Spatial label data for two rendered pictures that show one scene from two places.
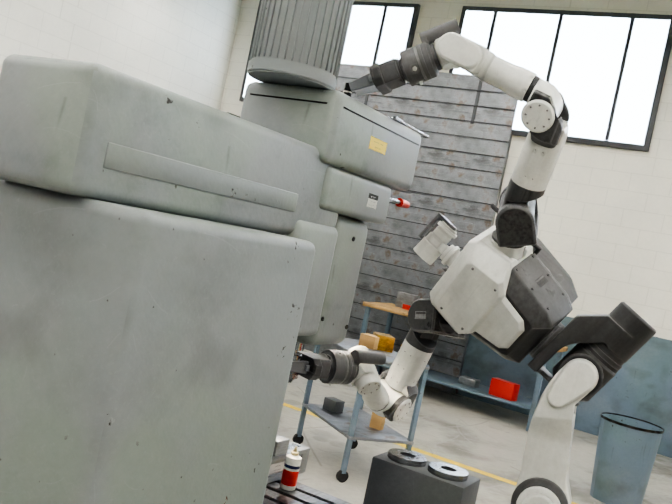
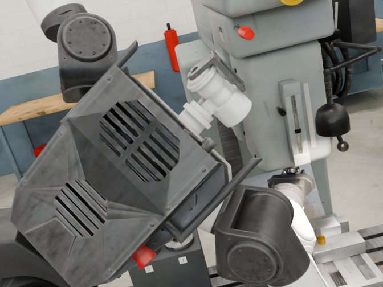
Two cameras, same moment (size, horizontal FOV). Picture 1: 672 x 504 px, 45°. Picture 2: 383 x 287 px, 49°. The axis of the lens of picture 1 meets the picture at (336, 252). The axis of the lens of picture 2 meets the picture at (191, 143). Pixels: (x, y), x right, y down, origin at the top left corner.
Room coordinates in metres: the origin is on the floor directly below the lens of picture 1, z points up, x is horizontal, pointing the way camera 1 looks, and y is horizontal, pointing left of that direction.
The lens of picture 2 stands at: (2.82, -0.68, 1.82)
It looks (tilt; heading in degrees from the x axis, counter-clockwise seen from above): 21 degrees down; 151
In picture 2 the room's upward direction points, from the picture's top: 14 degrees counter-clockwise
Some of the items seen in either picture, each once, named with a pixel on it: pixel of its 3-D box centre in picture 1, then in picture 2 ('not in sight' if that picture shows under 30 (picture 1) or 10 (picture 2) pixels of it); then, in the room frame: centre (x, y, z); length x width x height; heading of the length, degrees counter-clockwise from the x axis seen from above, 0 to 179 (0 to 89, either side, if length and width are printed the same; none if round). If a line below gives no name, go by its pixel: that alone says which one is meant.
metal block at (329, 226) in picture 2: not in sight; (328, 230); (2.05, 0.12, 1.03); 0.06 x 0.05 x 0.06; 61
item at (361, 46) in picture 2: not in sight; (355, 46); (2.15, 0.19, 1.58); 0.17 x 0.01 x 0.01; 164
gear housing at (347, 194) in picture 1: (317, 189); (264, 20); (1.97, 0.07, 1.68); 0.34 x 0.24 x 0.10; 151
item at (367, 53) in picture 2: not in sight; (355, 58); (2.23, 0.09, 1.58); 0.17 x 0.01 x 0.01; 88
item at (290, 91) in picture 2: not in sight; (294, 122); (2.11, 0.00, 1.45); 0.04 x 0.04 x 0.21; 61
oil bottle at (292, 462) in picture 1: (291, 467); not in sight; (2.03, 0.00, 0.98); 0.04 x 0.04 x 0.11
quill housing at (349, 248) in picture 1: (308, 274); (280, 101); (2.01, 0.06, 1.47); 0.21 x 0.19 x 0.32; 61
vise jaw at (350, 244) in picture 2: (259, 439); (336, 247); (2.10, 0.10, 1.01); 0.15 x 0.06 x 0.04; 61
